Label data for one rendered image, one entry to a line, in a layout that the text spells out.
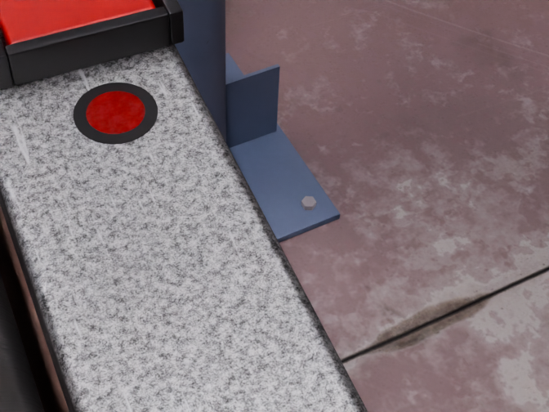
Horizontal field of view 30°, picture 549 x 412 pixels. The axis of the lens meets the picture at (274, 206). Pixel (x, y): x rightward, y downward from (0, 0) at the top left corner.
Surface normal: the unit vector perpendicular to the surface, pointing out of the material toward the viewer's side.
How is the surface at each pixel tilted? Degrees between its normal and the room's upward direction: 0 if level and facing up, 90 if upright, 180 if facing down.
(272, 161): 0
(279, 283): 0
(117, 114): 0
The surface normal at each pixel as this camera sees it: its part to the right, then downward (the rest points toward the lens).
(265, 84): 0.46, 0.71
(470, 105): 0.04, -0.62
